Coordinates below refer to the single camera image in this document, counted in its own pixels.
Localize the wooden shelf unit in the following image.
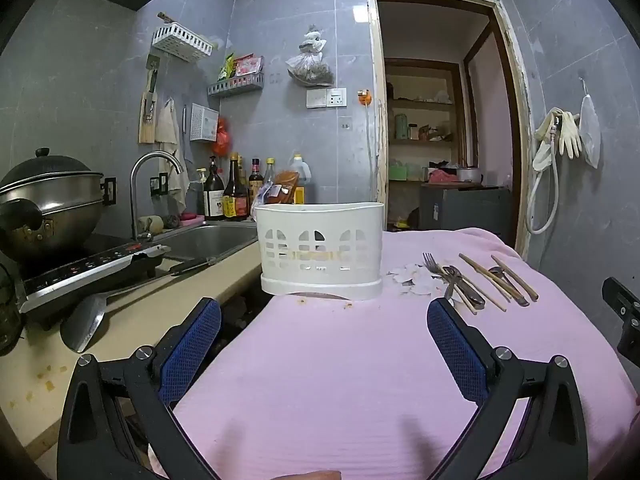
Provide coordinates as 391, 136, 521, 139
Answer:
385, 58, 468, 186

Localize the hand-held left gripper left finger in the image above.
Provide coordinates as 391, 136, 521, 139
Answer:
56, 296, 222, 480

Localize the grey cabinet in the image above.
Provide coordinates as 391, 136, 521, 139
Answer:
418, 185, 512, 233

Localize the grey wall shelf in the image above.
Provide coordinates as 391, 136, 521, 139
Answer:
207, 72, 265, 97

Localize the wooden cutting board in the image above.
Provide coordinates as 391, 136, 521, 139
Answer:
138, 89, 159, 145

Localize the hanging bag of dried goods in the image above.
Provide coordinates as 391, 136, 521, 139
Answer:
285, 24, 335, 87

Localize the small dark bottle red cap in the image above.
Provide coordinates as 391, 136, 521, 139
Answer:
248, 158, 265, 203

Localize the curved steel faucet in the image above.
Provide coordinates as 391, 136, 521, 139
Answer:
130, 151, 183, 241

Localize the clear oil jug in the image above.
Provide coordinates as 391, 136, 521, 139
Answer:
287, 154, 313, 203

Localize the red seasoning packet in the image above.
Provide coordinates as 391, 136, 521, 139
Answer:
234, 55, 263, 78

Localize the white plastic wall box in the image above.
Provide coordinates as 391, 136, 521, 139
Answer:
189, 102, 220, 142

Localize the orange spice bag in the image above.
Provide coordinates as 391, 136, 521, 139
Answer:
264, 170, 301, 205

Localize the steel steamer pot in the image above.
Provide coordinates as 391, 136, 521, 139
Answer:
0, 148, 105, 261

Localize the pink flower print blanket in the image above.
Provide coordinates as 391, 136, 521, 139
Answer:
147, 227, 640, 480

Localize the dark bottle red yellow label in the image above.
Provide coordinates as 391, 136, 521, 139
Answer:
223, 153, 250, 221

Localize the metal spatula black handle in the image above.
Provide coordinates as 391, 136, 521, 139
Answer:
60, 256, 218, 354

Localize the metal fork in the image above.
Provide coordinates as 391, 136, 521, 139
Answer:
423, 252, 487, 310

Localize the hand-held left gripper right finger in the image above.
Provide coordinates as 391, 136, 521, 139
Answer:
426, 297, 590, 480

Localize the white switch panel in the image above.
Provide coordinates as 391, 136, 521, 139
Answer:
305, 87, 347, 109

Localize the beige hanging dish cloth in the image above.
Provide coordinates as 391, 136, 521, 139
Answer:
154, 98, 190, 211

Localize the white plastic utensil basket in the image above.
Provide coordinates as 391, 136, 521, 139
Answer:
254, 201, 386, 302

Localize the dark bottle white label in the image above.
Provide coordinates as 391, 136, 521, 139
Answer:
203, 155, 226, 220

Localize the green container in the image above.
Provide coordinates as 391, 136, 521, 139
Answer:
388, 159, 425, 181

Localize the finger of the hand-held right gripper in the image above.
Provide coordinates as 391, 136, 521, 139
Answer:
602, 277, 640, 356

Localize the cream rubber glove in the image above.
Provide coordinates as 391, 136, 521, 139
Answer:
531, 107, 565, 172
558, 111, 584, 159

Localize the worn wooden door frame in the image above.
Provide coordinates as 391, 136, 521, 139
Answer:
366, 0, 533, 261

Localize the stainless steel sink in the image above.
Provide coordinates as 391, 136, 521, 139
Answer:
152, 221, 261, 266

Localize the white slotted wall basket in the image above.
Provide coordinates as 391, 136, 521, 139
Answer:
151, 22, 214, 63

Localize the clear hanging plastic bag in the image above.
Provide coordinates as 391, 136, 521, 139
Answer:
578, 77, 601, 170

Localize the red plastic bag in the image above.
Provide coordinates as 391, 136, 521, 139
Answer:
215, 116, 232, 157

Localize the dark object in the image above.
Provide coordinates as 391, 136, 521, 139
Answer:
0, 260, 27, 357

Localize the black induction cooker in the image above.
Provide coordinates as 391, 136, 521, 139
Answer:
15, 241, 172, 328

